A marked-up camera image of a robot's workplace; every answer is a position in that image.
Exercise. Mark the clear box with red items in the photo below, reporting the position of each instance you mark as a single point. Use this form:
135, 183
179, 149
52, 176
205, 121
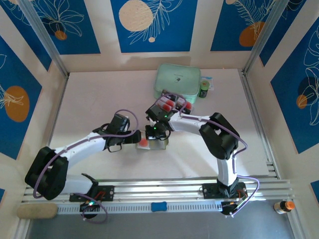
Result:
162, 145

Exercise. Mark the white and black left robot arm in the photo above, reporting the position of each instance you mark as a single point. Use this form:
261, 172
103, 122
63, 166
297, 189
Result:
84, 147

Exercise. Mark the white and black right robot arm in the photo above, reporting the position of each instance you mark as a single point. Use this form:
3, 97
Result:
189, 122

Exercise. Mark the mint green zip pouch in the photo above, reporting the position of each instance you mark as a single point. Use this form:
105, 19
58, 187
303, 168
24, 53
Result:
178, 74

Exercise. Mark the small green bottle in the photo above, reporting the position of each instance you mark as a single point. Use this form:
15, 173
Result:
204, 89

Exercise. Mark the blue and white packet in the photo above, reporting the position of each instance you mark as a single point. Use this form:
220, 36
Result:
211, 82

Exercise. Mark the small black electronics board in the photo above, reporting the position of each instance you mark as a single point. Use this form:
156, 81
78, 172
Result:
230, 207
89, 206

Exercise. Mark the blue bone-shaped clip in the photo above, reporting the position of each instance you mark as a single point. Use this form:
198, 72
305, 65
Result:
158, 207

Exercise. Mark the beige foam block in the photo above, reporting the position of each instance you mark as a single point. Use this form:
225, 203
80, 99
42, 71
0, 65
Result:
37, 211

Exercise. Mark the orange-capped small bottle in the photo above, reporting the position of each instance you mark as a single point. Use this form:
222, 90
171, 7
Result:
285, 206

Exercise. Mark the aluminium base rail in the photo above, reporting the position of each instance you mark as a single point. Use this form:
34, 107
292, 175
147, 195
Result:
154, 189

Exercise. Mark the aluminium frame post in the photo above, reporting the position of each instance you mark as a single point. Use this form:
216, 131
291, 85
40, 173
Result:
43, 32
266, 32

